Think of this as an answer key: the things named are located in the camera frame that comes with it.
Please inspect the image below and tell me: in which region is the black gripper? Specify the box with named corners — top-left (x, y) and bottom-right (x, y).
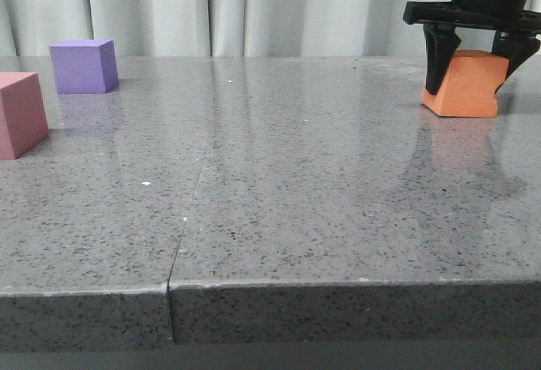
top-left (403, 0), bottom-right (540, 95)

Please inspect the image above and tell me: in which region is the orange foam cube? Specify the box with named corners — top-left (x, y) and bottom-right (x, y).
top-left (422, 50), bottom-right (509, 118)

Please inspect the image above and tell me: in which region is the grey-green curtain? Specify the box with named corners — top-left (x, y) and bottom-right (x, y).
top-left (0, 0), bottom-right (541, 58)

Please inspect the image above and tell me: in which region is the purple foam cube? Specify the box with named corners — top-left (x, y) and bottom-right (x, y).
top-left (50, 39), bottom-right (119, 94)

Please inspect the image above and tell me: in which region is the red foam cube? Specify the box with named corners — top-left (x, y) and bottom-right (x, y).
top-left (1, 72), bottom-right (49, 160)

